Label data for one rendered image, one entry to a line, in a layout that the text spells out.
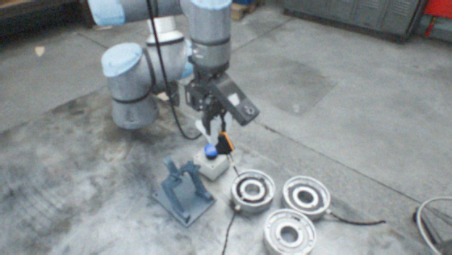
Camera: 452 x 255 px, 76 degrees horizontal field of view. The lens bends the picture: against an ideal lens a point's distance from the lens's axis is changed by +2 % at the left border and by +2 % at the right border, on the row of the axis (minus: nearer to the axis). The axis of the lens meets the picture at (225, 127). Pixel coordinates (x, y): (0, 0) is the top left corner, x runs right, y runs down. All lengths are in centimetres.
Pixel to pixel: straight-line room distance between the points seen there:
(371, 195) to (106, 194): 152
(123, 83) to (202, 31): 42
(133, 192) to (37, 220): 21
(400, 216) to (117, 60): 163
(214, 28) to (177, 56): 39
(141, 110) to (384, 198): 149
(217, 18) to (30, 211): 62
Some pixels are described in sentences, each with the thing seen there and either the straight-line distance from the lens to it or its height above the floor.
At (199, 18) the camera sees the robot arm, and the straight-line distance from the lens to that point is 50.
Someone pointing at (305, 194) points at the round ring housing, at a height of 81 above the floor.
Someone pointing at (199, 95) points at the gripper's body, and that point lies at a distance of 59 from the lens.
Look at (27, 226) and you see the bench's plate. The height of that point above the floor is 80.
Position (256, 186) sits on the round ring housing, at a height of 82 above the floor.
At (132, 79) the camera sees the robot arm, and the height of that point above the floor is 96.
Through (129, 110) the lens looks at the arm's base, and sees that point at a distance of 93.
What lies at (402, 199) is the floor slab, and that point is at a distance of 199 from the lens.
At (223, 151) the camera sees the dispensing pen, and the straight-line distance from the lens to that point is 67.
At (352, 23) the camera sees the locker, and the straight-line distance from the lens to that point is 396.
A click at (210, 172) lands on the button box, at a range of 74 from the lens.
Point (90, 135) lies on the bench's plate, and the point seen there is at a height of 80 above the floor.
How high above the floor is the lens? 139
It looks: 40 degrees down
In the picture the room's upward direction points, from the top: straight up
